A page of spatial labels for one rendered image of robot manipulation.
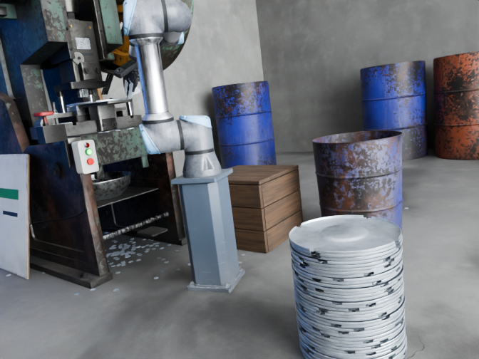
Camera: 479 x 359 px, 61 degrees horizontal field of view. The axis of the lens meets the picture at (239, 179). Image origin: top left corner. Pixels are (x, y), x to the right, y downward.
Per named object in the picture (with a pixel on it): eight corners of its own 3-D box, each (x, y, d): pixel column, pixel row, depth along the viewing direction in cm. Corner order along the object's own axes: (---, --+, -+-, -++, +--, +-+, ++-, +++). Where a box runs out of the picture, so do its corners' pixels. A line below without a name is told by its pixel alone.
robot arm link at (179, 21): (196, -10, 137) (179, 23, 184) (164, -9, 134) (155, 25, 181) (201, 25, 139) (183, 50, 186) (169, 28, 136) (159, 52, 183)
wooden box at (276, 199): (304, 228, 218) (298, 164, 211) (266, 253, 188) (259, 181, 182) (244, 221, 242) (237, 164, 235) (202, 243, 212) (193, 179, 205)
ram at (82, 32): (108, 79, 198) (97, 16, 192) (80, 80, 187) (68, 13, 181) (88, 83, 209) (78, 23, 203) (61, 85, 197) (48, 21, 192)
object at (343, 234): (324, 213, 128) (324, 211, 128) (418, 224, 109) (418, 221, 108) (267, 243, 108) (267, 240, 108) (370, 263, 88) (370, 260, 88)
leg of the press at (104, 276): (114, 278, 181) (75, 73, 164) (91, 289, 172) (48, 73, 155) (22, 251, 238) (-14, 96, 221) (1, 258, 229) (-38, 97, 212)
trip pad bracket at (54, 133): (73, 167, 171) (64, 120, 167) (51, 172, 164) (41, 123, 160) (66, 167, 175) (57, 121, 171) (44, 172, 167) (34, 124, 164)
